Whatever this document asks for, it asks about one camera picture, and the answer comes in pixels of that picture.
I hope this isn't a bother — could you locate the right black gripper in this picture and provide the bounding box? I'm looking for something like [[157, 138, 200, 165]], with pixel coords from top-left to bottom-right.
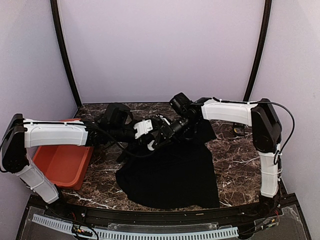
[[152, 113, 198, 148]]

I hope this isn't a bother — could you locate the black t-shirt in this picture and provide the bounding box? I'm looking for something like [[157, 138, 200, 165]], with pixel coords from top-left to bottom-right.
[[115, 120, 220, 210]]

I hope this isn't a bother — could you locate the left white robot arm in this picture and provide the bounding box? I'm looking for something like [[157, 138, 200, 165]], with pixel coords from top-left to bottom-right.
[[0, 103, 153, 218]]

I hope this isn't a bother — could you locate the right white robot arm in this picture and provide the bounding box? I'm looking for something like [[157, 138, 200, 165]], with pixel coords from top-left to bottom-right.
[[153, 92, 285, 217]]

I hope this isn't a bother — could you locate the black display stand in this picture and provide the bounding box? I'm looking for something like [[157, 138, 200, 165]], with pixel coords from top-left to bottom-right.
[[232, 122, 246, 137]]

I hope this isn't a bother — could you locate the orange plastic bin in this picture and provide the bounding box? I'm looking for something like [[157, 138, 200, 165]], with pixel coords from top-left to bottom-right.
[[25, 119, 94, 190]]

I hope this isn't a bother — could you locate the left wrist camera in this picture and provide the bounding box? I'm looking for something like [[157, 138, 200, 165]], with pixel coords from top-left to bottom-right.
[[133, 119, 154, 139]]

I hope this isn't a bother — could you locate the white slotted cable duct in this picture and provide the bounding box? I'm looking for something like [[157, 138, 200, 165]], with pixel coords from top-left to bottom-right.
[[31, 214, 239, 240]]

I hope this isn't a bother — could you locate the black front rail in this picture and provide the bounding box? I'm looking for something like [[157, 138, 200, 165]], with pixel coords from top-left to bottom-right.
[[61, 203, 276, 227]]

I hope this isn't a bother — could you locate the right black frame post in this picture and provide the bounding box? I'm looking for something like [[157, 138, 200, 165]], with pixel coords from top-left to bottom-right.
[[243, 0, 272, 102]]

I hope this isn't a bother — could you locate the black frame post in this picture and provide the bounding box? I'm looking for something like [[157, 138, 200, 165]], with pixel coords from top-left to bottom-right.
[[50, 0, 83, 109], [243, 0, 272, 102]]

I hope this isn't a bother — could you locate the left black frame post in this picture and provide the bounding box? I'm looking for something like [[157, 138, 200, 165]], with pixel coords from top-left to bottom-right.
[[50, 0, 83, 109]]

